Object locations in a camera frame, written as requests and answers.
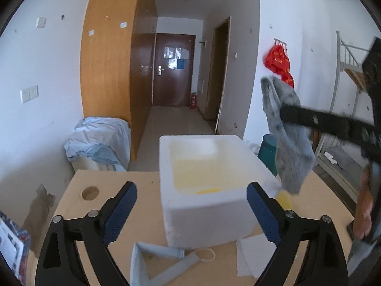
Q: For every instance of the grey sock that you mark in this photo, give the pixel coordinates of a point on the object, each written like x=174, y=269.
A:
x=293, y=161

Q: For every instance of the wall hook rack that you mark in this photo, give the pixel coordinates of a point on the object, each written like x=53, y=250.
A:
x=280, y=42

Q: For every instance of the wooden wardrobe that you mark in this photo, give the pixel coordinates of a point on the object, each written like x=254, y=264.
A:
x=110, y=65

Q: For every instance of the person's right hand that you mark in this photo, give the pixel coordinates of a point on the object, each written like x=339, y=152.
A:
x=364, y=208

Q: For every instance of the white wall socket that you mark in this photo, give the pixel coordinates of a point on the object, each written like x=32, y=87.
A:
x=40, y=21

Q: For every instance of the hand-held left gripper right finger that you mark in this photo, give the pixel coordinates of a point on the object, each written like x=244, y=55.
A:
x=262, y=214

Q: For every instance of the white light switch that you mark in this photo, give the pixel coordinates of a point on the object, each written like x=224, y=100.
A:
x=29, y=93

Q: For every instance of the white metal bunk bed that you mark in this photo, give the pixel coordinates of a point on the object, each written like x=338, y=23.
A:
x=342, y=65

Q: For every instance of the light blue face mask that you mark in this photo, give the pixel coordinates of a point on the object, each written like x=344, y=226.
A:
x=166, y=253

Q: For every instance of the grey bedding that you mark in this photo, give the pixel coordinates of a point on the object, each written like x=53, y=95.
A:
x=342, y=158

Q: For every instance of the printed box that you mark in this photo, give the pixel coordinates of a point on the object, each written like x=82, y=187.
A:
x=12, y=244

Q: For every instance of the yellow foam fruit net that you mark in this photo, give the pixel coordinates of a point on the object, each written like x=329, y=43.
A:
x=284, y=199

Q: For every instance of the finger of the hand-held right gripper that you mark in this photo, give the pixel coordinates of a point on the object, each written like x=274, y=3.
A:
x=321, y=122

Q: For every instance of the large red bag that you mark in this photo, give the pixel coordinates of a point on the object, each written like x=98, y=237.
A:
x=276, y=59

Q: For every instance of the dark brown door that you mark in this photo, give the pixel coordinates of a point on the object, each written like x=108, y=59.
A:
x=172, y=80

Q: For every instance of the person's grey clothing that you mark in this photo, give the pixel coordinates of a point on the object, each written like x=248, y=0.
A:
x=358, y=256

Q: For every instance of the white foam box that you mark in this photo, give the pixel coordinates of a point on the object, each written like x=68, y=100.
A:
x=205, y=220

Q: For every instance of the teal trash bin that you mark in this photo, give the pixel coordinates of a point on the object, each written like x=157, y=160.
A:
x=266, y=155

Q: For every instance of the wooden doorway frame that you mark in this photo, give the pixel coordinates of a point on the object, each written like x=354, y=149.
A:
x=217, y=74

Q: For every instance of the small red bag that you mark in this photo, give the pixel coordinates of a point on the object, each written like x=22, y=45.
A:
x=288, y=80

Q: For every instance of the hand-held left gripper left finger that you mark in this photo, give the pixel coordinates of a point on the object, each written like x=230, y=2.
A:
x=119, y=214

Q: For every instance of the white tissue paper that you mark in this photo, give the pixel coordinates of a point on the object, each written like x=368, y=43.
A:
x=253, y=256

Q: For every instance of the red fire extinguisher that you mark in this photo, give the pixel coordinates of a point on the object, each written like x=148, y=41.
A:
x=193, y=101

